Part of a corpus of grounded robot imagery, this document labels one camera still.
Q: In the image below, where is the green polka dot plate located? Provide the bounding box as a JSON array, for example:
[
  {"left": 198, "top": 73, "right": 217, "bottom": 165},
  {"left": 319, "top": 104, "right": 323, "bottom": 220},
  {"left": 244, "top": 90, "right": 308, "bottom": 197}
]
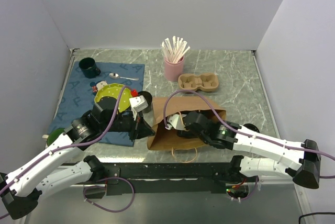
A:
[{"left": 94, "top": 81, "right": 132, "bottom": 113}]

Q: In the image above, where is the dark green mug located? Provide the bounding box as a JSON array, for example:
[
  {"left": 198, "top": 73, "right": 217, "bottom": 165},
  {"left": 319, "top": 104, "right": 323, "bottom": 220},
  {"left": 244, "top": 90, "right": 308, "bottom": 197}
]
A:
[{"left": 79, "top": 58, "right": 101, "bottom": 79}]

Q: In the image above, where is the pink straw holder cup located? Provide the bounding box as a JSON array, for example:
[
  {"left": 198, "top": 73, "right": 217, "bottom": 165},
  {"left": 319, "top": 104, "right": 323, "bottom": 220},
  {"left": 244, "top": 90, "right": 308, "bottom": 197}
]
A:
[{"left": 164, "top": 57, "right": 185, "bottom": 82}]

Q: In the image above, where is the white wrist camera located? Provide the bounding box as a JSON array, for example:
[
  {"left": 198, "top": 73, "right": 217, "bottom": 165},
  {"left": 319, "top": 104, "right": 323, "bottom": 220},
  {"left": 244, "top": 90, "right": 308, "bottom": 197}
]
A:
[
  {"left": 129, "top": 95, "right": 148, "bottom": 113},
  {"left": 166, "top": 113, "right": 186, "bottom": 131}
]

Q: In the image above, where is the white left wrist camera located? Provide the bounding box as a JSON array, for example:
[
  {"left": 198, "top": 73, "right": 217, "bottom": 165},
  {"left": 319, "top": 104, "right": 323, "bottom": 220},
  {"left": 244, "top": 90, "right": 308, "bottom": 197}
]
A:
[{"left": 129, "top": 95, "right": 148, "bottom": 113}]

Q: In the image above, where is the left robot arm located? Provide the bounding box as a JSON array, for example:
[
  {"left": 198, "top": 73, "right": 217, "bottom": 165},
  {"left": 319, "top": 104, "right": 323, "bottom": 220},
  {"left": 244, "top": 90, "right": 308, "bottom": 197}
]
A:
[{"left": 1, "top": 97, "right": 155, "bottom": 220}]

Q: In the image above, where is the blue letter placemat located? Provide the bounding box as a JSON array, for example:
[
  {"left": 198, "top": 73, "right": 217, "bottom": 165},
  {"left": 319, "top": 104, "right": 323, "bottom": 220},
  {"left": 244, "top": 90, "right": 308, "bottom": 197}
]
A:
[{"left": 47, "top": 62, "right": 145, "bottom": 134}]

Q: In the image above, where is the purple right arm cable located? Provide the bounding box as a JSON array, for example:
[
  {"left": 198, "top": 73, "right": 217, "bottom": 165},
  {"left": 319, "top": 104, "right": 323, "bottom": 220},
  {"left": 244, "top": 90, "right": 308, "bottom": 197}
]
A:
[{"left": 162, "top": 89, "right": 335, "bottom": 201}]

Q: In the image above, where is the green cup at edge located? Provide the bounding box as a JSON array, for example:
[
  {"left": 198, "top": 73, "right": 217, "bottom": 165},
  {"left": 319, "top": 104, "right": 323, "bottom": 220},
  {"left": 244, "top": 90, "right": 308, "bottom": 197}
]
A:
[{"left": 47, "top": 128, "right": 64, "bottom": 146}]

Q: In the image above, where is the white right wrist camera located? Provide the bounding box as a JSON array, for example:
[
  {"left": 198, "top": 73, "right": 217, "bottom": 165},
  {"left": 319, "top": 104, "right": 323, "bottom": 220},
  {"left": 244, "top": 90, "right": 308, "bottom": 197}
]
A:
[{"left": 166, "top": 113, "right": 186, "bottom": 131}]

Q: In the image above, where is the brown pulp cup carrier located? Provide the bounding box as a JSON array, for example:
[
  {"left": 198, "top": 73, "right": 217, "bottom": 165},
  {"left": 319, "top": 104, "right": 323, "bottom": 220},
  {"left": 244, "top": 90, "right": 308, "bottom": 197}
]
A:
[{"left": 178, "top": 73, "right": 219, "bottom": 92}]

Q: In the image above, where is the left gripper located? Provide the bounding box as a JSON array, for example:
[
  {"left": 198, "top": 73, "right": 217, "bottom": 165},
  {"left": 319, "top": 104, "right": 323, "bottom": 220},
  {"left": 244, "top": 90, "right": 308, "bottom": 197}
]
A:
[{"left": 102, "top": 107, "right": 155, "bottom": 141}]

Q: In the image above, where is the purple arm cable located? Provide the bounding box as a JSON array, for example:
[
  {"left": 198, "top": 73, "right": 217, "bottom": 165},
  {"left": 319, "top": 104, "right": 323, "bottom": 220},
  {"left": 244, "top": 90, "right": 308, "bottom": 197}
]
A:
[
  {"left": 162, "top": 89, "right": 335, "bottom": 201},
  {"left": 0, "top": 85, "right": 136, "bottom": 219}
]

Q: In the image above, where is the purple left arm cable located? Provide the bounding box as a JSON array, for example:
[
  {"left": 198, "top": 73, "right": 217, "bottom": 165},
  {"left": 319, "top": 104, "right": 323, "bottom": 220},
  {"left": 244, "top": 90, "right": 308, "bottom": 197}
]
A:
[{"left": 0, "top": 85, "right": 136, "bottom": 219}]

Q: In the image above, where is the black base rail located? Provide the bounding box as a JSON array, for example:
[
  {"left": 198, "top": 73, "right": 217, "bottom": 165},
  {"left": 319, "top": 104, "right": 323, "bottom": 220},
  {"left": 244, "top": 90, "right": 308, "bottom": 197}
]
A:
[{"left": 72, "top": 162, "right": 259, "bottom": 196}]

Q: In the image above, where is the white paper straws bundle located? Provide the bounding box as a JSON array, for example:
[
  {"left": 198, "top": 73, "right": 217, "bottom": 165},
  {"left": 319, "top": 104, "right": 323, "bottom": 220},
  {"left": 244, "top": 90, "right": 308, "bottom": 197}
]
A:
[{"left": 161, "top": 36, "right": 191, "bottom": 64}]

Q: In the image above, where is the silver spoon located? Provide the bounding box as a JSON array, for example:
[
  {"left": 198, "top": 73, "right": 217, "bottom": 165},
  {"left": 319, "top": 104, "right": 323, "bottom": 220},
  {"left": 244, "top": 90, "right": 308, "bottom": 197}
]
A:
[{"left": 109, "top": 73, "right": 139, "bottom": 81}]

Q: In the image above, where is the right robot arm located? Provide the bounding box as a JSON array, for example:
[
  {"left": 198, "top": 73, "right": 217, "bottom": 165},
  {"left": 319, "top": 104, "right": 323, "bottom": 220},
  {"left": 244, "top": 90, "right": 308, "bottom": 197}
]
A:
[{"left": 182, "top": 111, "right": 321, "bottom": 189}]

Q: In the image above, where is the brown paper bag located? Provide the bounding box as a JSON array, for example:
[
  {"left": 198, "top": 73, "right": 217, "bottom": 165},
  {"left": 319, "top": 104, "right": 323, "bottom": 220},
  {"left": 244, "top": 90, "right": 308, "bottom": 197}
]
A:
[{"left": 147, "top": 96, "right": 226, "bottom": 163}]

